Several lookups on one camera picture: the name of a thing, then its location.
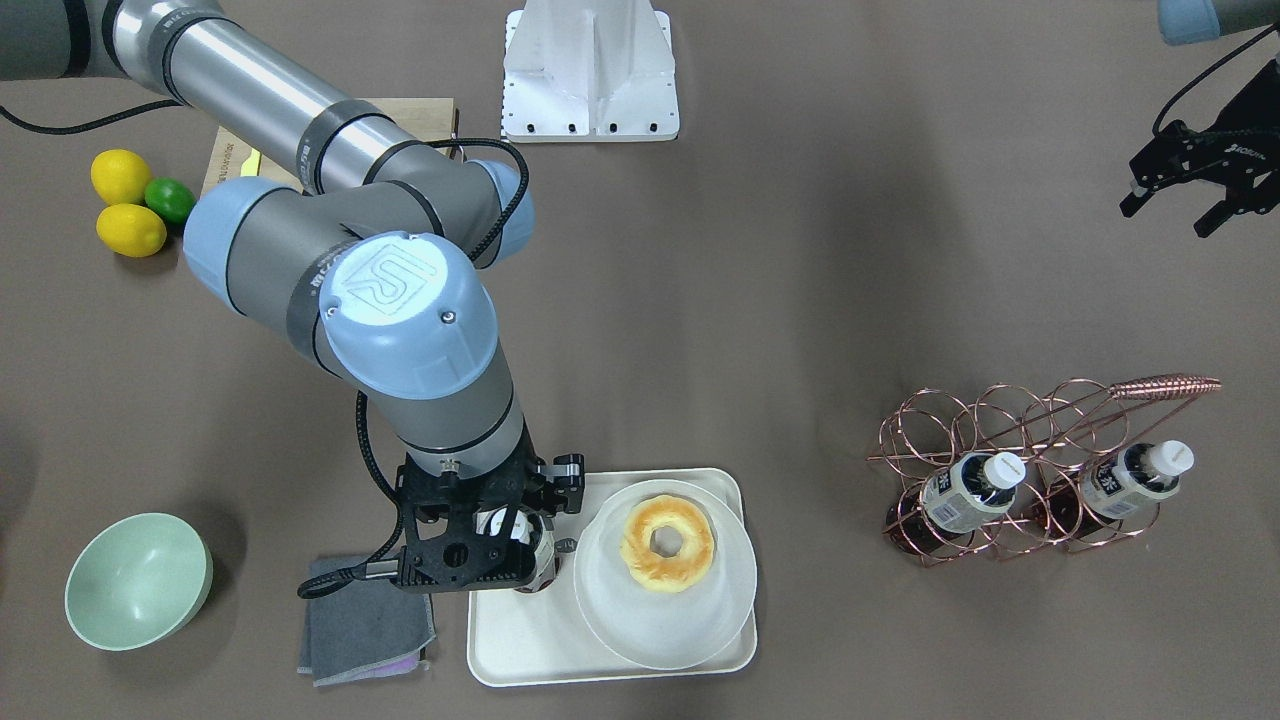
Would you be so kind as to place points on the copper wire bottle rack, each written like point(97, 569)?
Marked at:
point(1060, 436)

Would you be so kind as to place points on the tea bottle front rack slot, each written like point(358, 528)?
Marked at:
point(978, 488)

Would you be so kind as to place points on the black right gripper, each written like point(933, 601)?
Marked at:
point(563, 472)

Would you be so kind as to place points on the wooden cutting board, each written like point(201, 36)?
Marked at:
point(427, 118)

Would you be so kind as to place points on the white round plate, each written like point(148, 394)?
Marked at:
point(664, 631)

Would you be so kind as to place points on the cream serving tray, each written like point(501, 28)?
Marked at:
point(542, 638)

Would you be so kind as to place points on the yellow lemon near board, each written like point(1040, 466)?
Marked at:
point(131, 230)

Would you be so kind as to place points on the tea bottle rack slot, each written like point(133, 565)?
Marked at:
point(978, 488)
point(1137, 477)
point(534, 533)

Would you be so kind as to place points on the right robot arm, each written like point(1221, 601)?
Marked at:
point(369, 270)

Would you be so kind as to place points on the glazed donut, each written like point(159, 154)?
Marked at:
point(667, 544)

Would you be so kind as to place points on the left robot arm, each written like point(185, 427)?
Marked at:
point(1191, 22)

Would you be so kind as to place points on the grey folded cloth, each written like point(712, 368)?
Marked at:
point(365, 630)

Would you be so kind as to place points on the tea bottle top rack slot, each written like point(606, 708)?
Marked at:
point(1137, 477)

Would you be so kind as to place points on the yellow lemon far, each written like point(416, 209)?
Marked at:
point(120, 176)

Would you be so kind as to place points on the mint green bowl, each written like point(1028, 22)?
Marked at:
point(141, 580)

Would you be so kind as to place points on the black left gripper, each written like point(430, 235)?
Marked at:
point(1243, 150)

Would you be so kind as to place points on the green lime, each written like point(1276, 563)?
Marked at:
point(170, 199)

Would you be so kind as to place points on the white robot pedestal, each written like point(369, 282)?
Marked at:
point(589, 71)

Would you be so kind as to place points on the yellow plastic knife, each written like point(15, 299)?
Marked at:
point(251, 166)

